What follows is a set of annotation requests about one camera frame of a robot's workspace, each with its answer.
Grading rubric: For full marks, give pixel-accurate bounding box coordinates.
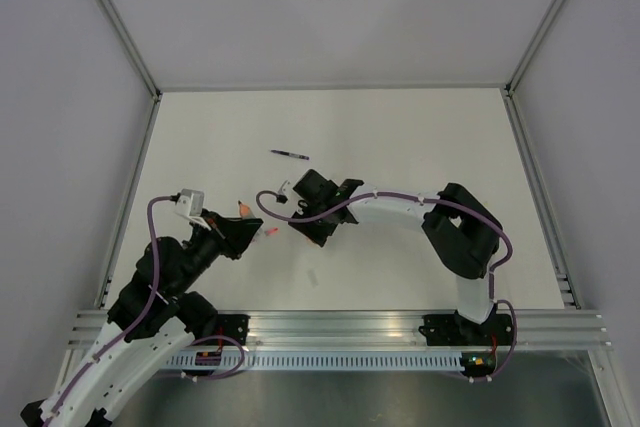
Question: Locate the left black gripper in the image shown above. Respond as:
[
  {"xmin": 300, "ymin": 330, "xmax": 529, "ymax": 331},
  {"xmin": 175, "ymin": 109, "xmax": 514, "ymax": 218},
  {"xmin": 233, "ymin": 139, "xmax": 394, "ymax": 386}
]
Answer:
[{"xmin": 172, "ymin": 208, "xmax": 264, "ymax": 296}]

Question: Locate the aluminium rail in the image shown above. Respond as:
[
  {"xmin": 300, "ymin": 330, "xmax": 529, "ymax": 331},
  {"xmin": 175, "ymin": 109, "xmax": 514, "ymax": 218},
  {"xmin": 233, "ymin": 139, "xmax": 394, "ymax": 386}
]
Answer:
[{"xmin": 67, "ymin": 310, "xmax": 614, "ymax": 351}]

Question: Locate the orange clear pen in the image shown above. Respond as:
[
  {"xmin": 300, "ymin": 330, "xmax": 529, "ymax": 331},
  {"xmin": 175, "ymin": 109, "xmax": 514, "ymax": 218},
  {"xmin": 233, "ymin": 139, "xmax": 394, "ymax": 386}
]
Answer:
[{"xmin": 238, "ymin": 201, "xmax": 254, "ymax": 219}]

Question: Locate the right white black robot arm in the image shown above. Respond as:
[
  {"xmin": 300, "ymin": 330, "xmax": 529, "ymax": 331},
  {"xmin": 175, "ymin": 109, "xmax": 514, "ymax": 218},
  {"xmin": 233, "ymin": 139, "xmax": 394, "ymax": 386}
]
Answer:
[{"xmin": 288, "ymin": 169, "xmax": 502, "ymax": 344}]

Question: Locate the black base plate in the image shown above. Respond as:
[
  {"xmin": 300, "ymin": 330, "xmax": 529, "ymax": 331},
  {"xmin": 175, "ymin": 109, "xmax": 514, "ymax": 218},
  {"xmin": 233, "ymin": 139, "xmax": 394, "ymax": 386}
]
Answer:
[
  {"xmin": 212, "ymin": 314, "xmax": 250, "ymax": 346},
  {"xmin": 418, "ymin": 312, "xmax": 515, "ymax": 347}
]

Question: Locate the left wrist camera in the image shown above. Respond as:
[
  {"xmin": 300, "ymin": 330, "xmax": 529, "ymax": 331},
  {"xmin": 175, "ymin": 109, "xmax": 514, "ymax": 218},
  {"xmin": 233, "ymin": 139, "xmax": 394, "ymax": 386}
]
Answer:
[{"xmin": 172, "ymin": 189, "xmax": 205, "ymax": 220}]

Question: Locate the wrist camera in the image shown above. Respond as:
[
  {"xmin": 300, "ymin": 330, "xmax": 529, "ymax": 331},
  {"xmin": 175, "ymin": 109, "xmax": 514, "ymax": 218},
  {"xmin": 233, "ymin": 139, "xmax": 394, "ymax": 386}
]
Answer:
[
  {"xmin": 172, "ymin": 189, "xmax": 205, "ymax": 220},
  {"xmin": 276, "ymin": 180, "xmax": 291, "ymax": 204}
]

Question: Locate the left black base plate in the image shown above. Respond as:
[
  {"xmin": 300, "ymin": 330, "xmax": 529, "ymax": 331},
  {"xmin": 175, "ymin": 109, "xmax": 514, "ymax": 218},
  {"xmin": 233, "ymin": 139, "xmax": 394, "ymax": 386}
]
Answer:
[{"xmin": 212, "ymin": 314, "xmax": 250, "ymax": 346}]

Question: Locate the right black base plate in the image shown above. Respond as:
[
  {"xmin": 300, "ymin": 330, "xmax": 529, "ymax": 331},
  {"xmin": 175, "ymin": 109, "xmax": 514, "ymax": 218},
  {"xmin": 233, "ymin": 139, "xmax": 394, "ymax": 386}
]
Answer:
[{"xmin": 418, "ymin": 312, "xmax": 515, "ymax": 347}]

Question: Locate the purple pen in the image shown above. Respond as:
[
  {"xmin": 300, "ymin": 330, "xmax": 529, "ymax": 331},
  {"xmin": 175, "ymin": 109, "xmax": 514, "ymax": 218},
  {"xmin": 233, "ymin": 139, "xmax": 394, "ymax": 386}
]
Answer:
[{"xmin": 269, "ymin": 149, "xmax": 310, "ymax": 161}]

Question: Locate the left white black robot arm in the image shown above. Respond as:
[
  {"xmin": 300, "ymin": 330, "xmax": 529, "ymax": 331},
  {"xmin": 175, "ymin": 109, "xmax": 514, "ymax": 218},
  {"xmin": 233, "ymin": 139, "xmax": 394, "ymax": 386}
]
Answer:
[{"xmin": 20, "ymin": 211, "xmax": 263, "ymax": 426}]

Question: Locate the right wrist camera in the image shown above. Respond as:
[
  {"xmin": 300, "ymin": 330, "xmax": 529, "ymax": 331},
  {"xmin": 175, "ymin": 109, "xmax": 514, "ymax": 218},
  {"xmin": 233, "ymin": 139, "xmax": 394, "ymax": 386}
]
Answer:
[{"xmin": 276, "ymin": 180, "xmax": 291, "ymax": 204}]

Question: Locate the white slotted cable duct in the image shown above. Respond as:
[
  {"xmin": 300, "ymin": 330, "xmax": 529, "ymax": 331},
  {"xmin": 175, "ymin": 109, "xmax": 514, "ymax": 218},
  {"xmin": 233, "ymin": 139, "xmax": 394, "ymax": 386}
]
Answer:
[{"xmin": 162, "ymin": 349, "xmax": 463, "ymax": 373}]

